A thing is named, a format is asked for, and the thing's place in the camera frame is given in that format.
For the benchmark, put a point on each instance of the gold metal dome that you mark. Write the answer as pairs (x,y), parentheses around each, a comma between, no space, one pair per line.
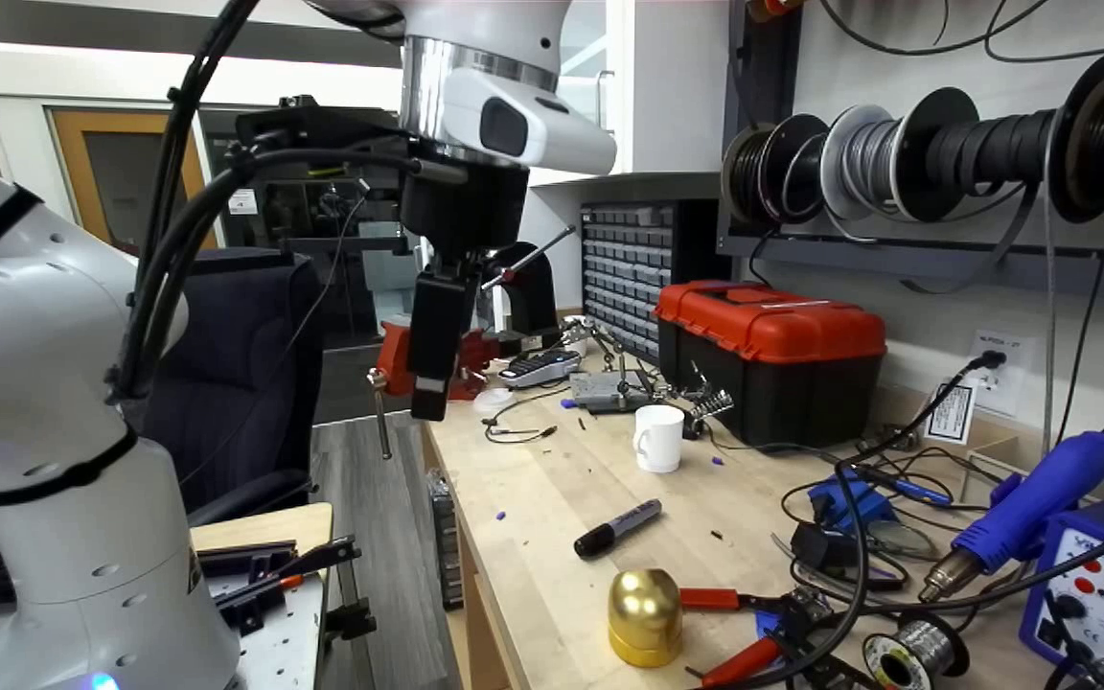
(647,619)

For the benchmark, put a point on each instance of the black power strip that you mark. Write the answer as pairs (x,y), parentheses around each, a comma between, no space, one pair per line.
(445,544)

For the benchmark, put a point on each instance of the red bench vise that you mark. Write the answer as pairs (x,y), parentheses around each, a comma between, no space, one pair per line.
(393,357)

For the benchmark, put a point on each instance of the red and black toolbox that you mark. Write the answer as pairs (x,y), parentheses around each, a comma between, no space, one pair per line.
(770,352)

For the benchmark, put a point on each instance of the blue connector box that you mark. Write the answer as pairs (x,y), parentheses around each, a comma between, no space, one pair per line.
(848,505)

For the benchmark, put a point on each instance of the dark blue office chair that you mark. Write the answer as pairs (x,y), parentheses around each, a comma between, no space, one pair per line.
(232,368)

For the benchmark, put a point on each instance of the grey soldering work plate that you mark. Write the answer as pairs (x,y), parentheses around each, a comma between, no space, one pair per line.
(599,393)

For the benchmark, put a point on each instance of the white ceramic mug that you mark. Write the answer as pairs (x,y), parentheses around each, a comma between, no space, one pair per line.
(657,441)

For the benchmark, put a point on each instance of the grey black handheld device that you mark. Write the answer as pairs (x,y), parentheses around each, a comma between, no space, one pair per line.
(540,375)

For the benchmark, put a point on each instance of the white wall outlet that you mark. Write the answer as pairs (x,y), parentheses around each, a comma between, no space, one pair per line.
(999,368)

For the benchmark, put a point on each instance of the white wall cabinet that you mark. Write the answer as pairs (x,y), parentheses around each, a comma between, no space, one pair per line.
(669,90)

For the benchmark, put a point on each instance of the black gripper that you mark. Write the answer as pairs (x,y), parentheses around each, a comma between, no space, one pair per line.
(462,205)

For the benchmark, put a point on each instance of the small parts drawer cabinet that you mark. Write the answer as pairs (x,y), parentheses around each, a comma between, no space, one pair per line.
(629,275)

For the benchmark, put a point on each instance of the grey spool rack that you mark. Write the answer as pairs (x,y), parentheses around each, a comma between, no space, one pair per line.
(962,264)

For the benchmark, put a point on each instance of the blue plastic cap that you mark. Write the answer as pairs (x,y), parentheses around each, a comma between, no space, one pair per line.
(771,621)

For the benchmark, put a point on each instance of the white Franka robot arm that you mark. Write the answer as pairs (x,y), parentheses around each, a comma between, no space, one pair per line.
(40,386)

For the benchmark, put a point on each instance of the black bar clamp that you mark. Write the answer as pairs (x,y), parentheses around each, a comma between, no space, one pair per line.
(279,577)

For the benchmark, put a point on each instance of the helping hands stand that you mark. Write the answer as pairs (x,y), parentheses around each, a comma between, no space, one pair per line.
(709,409)

